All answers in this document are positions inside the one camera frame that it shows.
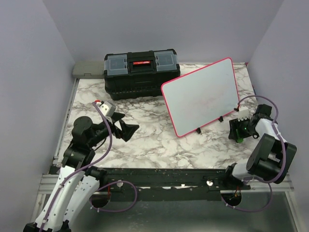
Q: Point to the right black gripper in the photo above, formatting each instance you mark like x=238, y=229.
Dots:
x=234, y=124

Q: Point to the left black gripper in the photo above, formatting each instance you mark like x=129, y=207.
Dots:
x=127, y=130

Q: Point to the pink framed whiteboard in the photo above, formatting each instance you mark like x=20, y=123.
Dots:
x=201, y=97

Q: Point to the green whiteboard eraser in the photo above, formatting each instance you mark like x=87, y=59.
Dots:
x=239, y=139

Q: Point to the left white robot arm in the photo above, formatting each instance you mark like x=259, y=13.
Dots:
x=78, y=178

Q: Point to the black plastic toolbox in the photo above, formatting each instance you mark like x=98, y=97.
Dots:
x=139, y=74

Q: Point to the grey plastic case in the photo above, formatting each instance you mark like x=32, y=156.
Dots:
x=88, y=70

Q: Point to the wire whiteboard stand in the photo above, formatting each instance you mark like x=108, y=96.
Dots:
x=220, y=119

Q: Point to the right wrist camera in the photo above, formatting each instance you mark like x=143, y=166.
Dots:
x=242, y=113

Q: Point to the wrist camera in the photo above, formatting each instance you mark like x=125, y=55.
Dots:
x=242, y=113
x=107, y=108

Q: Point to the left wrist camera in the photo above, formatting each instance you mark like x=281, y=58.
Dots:
x=107, y=108

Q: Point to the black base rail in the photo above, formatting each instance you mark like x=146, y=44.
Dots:
x=128, y=184

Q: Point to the aluminium extrusion frame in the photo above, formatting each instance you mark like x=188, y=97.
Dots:
x=46, y=187

